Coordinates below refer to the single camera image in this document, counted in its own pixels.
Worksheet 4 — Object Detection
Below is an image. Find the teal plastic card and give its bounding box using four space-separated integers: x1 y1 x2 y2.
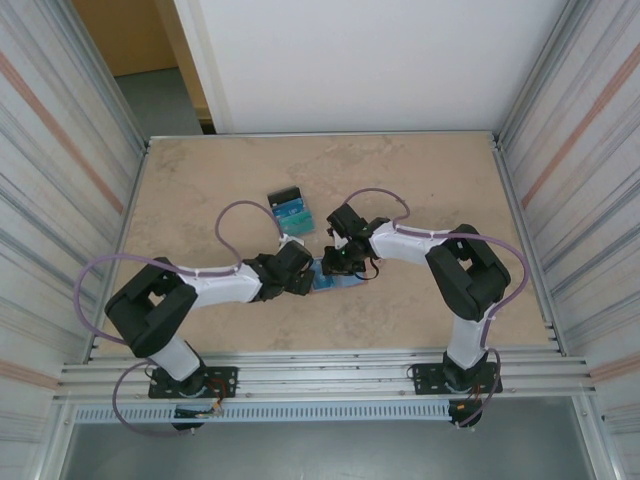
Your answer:
313 263 335 292
277 209 314 228
279 218 317 237

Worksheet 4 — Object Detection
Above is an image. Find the black plastic card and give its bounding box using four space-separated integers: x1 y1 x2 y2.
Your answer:
267 185 305 208

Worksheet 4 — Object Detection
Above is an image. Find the blue VIP card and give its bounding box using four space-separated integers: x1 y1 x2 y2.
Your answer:
271 198 308 220

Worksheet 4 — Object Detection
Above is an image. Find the teal and black box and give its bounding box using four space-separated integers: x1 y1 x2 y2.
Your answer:
266 185 318 238

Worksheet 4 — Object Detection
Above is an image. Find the aluminium rail frame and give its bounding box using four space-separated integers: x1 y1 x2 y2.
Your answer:
57 347 599 404

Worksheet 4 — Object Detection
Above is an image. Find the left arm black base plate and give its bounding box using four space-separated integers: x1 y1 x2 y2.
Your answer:
148 366 239 400

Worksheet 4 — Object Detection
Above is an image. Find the grey slotted cable duct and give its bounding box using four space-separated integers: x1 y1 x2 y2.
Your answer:
73 402 452 424

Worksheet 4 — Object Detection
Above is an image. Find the small circuit board with wires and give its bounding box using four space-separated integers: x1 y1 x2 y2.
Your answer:
173 403 225 420

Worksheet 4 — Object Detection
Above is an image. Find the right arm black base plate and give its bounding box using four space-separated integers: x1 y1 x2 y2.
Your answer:
408 363 501 397

